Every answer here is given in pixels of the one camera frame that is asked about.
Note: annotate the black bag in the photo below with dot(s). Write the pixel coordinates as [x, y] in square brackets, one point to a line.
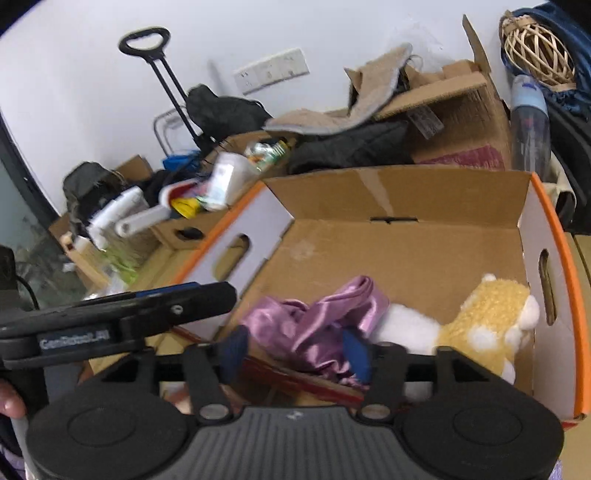
[221, 113]

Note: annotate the beige fleece cloth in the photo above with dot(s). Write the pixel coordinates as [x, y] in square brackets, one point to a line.
[364, 97]

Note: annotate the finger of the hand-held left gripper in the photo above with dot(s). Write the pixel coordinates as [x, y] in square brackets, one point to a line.
[203, 300]

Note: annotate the white red plastic scoop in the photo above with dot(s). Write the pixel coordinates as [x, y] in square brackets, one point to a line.
[178, 190]

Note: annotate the wicker ball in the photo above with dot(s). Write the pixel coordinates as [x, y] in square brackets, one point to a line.
[538, 50]

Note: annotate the blue cloth bag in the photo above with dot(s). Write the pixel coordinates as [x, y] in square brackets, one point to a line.
[565, 99]

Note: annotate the blue box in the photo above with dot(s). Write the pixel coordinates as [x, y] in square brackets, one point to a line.
[178, 162]

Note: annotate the beige canvas bag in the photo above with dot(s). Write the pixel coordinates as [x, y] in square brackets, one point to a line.
[561, 184]

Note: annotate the white metal frame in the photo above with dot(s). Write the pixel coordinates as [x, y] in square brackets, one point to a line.
[157, 129]

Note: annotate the yellow packet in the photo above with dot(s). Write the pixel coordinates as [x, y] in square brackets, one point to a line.
[184, 207]

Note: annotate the person's left hand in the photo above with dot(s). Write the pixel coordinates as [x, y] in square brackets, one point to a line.
[9, 401]

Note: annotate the white wall socket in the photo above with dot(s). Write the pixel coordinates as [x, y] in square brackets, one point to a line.
[272, 69]

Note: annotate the yellow white plush toy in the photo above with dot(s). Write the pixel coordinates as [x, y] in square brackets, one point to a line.
[480, 318]

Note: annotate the purple satin cloth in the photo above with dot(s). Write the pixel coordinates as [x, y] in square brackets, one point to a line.
[295, 327]

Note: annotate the white plastic jar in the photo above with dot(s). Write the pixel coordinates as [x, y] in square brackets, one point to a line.
[231, 177]

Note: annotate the cluttered cardboard box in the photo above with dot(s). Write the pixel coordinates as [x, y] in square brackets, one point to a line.
[217, 221]

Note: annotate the black cloth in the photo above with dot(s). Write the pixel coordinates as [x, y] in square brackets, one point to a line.
[346, 150]

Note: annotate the small brown cardboard box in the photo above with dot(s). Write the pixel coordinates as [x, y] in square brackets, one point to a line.
[134, 168]

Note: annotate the black suitcase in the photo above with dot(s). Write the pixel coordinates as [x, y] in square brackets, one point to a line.
[575, 152]

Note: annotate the black fabric bundle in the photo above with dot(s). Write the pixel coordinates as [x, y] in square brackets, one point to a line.
[157, 184]

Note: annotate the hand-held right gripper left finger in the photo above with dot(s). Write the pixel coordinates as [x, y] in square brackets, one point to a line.
[235, 350]

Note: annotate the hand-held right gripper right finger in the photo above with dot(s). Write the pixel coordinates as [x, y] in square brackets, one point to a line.
[358, 356]

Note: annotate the green label bottle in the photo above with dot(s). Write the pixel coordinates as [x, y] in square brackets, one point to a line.
[268, 154]

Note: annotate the green plastic bag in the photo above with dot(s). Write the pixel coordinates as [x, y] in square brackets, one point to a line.
[120, 267]

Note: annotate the wooden crate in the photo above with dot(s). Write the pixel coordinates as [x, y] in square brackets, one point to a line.
[87, 267]

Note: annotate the large brown cardboard box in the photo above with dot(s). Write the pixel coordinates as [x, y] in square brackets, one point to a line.
[466, 124]

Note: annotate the grey backpack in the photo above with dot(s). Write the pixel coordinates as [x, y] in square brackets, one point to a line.
[85, 184]

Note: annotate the orange-edged cardboard box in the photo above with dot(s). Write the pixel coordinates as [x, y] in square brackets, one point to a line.
[392, 258]

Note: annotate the clear water bottle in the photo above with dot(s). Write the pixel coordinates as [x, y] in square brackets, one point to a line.
[531, 134]

